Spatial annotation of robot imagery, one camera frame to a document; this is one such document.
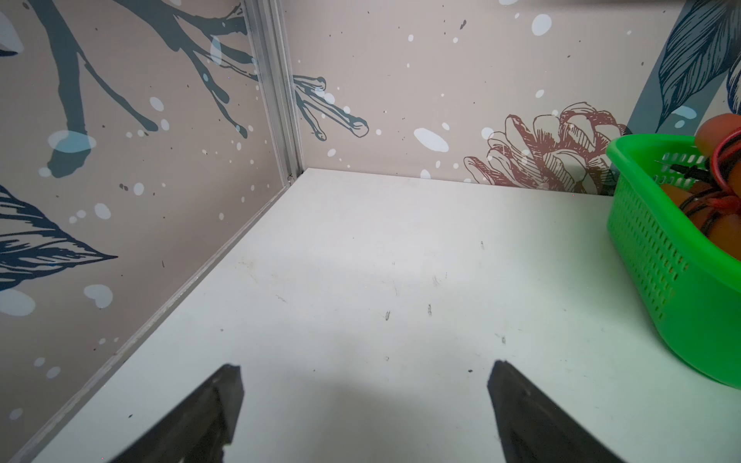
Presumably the green plastic basket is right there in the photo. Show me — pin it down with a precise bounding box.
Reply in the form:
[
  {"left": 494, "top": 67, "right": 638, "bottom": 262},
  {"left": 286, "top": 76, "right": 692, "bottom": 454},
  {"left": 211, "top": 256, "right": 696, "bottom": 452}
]
[{"left": 607, "top": 134, "right": 740, "bottom": 388}]

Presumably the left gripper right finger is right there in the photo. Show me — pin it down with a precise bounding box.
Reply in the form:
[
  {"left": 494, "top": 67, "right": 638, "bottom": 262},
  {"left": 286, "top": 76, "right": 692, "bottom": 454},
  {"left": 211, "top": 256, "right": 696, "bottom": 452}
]
[{"left": 487, "top": 360, "right": 621, "bottom": 463}]

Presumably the large orange multimeter face down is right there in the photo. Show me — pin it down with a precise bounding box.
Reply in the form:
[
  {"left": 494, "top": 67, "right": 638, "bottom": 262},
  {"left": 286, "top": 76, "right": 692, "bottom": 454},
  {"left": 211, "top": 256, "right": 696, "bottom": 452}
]
[{"left": 661, "top": 114, "right": 740, "bottom": 260}]

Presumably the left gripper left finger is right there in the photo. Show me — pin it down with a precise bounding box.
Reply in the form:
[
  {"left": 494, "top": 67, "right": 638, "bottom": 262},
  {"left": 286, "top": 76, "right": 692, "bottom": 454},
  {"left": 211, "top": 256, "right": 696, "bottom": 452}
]
[{"left": 112, "top": 364, "right": 244, "bottom": 463}]

